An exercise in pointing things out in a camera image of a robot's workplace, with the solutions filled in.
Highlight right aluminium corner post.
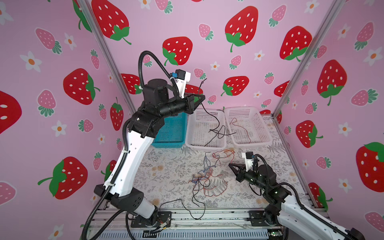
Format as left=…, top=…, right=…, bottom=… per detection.
left=272, top=0, right=345, bottom=120

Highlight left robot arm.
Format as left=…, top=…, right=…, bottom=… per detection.
left=81, top=51, right=206, bottom=240

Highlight white middle plastic basket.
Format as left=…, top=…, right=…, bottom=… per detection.
left=185, top=109, right=227, bottom=152

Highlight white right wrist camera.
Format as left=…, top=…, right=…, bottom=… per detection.
left=242, top=152, right=255, bottom=172

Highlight teal plastic basket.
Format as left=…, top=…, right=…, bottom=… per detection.
left=152, top=113, right=188, bottom=149

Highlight floral table mat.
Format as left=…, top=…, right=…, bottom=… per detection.
left=110, top=115, right=313, bottom=210

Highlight left aluminium corner post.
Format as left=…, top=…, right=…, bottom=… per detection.
left=78, top=0, right=136, bottom=114

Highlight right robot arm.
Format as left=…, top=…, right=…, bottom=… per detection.
left=229, top=152, right=365, bottom=240

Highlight white plastic basket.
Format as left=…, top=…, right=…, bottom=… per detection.
left=224, top=107, right=273, bottom=148
left=185, top=109, right=227, bottom=152

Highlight thin red cable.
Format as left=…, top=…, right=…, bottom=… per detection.
left=229, top=117, right=251, bottom=145

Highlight white right plastic basket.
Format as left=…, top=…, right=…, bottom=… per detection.
left=224, top=107, right=273, bottom=148

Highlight aluminium corner post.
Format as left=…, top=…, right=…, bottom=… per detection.
left=78, top=0, right=136, bottom=114
left=272, top=0, right=345, bottom=120

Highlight red blue black cables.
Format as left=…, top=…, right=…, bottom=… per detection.
left=188, top=149, right=236, bottom=208

